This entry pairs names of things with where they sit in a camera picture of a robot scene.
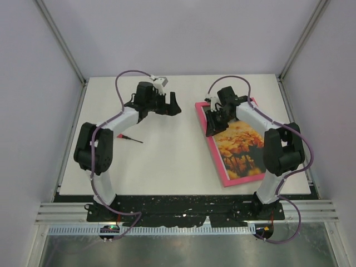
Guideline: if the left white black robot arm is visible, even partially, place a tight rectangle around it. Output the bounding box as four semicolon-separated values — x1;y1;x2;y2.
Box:
73;77;181;221

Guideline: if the white slotted cable duct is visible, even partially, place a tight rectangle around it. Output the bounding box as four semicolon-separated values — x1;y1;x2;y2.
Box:
48;224;255;236

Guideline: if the red handled screwdriver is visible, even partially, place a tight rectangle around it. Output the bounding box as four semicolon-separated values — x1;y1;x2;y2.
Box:
117;134;143;144

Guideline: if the orange flower photo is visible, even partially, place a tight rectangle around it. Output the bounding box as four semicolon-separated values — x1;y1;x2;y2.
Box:
204;107;266;180

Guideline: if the right aluminium corner post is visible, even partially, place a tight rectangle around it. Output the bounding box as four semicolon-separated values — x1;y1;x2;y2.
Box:
276;0;330;83

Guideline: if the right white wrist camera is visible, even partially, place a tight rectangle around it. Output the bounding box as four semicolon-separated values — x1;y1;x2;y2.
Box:
205;93;221;112

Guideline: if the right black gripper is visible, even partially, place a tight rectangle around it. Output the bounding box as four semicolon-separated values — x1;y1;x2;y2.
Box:
205;108;233;137

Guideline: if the aluminium front rail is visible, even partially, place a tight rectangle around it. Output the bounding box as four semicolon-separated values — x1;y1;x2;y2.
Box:
35;200;339;224

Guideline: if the aluminium corner post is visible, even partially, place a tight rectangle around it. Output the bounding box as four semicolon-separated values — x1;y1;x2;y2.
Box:
34;0;88;86
276;0;330;83

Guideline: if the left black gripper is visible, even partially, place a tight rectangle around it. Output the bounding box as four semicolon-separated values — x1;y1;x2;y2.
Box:
146;90;181;117

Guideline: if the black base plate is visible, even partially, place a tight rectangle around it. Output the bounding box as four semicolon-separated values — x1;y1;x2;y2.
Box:
54;194;285;228

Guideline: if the pink wooden photo frame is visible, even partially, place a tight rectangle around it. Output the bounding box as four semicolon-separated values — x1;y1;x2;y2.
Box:
194;97;269;189

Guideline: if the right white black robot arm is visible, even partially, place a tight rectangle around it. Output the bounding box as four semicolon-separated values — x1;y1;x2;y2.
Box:
205;86;305;219

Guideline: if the left aluminium corner post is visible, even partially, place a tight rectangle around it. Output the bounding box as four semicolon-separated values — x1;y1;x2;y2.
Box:
34;0;88;86

